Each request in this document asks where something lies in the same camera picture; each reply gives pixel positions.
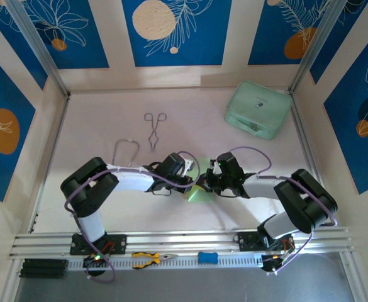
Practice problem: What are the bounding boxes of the black ribbed block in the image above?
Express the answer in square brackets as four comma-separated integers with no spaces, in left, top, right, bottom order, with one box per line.
[19,258,69,279]

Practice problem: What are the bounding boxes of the aluminium rail frame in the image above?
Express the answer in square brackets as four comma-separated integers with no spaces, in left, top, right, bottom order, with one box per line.
[9,226,356,262]

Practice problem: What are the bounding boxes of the aluminium side rail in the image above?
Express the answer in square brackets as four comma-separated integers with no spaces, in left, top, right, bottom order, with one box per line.
[28,93,72,234]
[289,93,335,227]

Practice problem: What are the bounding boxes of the yellow handled pliers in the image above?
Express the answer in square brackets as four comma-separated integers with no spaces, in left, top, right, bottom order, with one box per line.
[131,251,178,270]

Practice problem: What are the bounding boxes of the green paper sheet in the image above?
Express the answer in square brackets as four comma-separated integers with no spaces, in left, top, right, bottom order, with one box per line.
[186,157,216,204]

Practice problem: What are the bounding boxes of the slotted cable duct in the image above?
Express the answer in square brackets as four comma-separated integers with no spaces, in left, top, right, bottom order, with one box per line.
[67,253,264,272]

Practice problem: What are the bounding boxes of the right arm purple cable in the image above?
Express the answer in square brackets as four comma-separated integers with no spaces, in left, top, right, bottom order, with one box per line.
[229,146,338,274]

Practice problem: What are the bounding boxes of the metal tongs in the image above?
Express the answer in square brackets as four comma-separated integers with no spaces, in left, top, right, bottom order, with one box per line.
[143,112,168,151]

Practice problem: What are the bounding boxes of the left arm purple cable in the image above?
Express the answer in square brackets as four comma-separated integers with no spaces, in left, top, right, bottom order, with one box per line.
[64,150,202,284]

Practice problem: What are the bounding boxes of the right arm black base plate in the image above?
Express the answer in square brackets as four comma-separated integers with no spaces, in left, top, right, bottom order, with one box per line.
[237,232,294,252]

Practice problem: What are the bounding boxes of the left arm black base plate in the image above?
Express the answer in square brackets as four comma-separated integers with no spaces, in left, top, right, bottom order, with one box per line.
[69,234,127,255]

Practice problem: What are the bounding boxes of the aluminium corner post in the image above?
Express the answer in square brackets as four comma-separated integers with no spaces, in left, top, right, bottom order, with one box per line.
[288,0,357,95]
[6,0,72,97]

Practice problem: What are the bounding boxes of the grey metal panel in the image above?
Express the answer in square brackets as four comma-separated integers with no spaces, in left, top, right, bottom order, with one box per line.
[13,253,356,302]

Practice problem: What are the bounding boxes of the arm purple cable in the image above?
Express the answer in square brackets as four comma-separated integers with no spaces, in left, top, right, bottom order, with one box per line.
[64,150,202,284]
[229,146,338,274]

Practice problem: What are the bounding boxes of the mint green zip pouch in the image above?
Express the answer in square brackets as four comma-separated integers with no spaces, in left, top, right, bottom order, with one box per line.
[223,81,293,142]

